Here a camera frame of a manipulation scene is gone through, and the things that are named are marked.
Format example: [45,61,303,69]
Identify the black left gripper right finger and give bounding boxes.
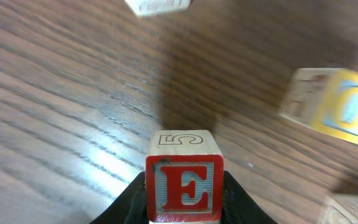
[221,170,277,224]

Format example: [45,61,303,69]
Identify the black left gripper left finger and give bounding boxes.
[89,172,148,224]

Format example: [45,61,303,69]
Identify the red E wooden block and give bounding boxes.
[145,130,224,223]

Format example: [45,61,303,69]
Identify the green R wooden block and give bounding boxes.
[318,194,358,224]

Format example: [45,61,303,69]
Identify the yellow O wooden block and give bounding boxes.
[279,68,358,144]

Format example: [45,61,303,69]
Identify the red X wooden block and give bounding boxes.
[124,0,191,17]

